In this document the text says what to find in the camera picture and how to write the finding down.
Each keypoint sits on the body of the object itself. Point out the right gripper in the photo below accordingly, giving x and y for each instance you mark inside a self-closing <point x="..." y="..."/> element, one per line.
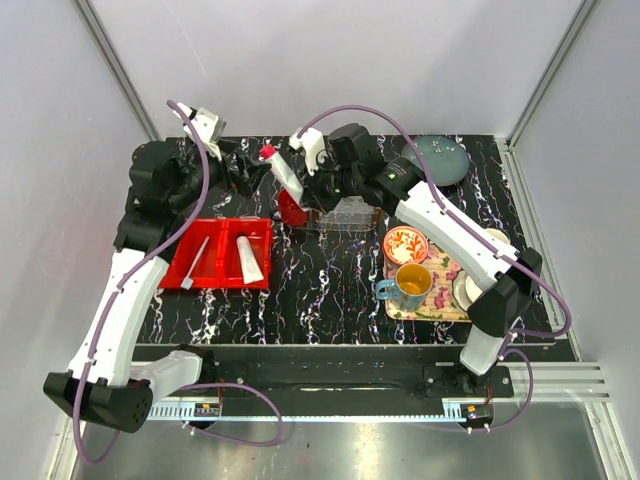
<point x="323" y="202"/>

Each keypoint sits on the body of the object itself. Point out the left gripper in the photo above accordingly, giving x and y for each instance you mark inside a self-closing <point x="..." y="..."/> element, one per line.
<point x="248" y="185"/>

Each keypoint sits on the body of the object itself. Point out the white toothpaste tube red cap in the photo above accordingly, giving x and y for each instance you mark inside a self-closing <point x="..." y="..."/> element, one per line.
<point x="282" y="172"/>

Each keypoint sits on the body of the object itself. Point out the clear acrylic toothbrush holder rack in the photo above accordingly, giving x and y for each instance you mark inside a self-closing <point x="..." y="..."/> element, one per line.
<point x="351" y="204"/>

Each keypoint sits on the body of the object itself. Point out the red cup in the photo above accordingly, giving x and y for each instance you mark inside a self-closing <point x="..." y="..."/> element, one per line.
<point x="290" y="212"/>

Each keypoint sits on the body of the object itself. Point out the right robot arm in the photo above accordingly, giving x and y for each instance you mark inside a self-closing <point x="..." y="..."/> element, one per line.
<point x="505" y="276"/>

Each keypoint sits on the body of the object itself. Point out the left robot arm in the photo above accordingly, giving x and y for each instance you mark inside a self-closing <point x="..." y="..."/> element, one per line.
<point x="100" y="385"/>

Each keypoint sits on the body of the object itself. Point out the white toothpaste tube black cap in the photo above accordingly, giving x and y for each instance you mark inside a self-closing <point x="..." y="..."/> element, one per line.
<point x="250" y="268"/>

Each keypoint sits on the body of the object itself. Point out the white toothbrush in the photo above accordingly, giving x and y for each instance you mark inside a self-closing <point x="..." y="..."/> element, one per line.
<point x="188" y="281"/>

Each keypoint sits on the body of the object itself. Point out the floral rectangular tray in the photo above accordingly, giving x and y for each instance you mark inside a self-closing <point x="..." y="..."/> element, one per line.
<point x="442" y="302"/>

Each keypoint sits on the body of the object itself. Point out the red plastic organizer bin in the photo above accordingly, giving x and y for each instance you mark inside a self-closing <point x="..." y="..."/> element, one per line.
<point x="219" y="266"/>

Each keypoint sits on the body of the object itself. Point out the orange floral bowl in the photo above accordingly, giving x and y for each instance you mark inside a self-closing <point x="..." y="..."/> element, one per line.
<point x="405" y="244"/>

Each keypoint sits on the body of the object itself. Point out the teal ceramic plate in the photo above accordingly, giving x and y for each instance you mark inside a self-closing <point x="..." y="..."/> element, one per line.
<point x="447" y="160"/>

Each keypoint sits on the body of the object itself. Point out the blue mug yellow inside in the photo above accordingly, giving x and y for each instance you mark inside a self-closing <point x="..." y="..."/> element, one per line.
<point x="408" y="289"/>

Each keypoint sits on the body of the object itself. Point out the yellow cup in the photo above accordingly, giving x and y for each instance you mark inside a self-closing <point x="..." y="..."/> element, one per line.
<point x="498" y="237"/>

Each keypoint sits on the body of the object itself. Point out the white small bowl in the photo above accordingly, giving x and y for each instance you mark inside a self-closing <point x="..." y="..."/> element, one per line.
<point x="470" y="290"/>

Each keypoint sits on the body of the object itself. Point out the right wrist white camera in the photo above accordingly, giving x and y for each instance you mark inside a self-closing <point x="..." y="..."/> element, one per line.
<point x="312" y="144"/>

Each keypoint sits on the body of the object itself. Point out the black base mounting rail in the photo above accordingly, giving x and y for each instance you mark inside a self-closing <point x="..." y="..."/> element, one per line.
<point x="367" y="380"/>

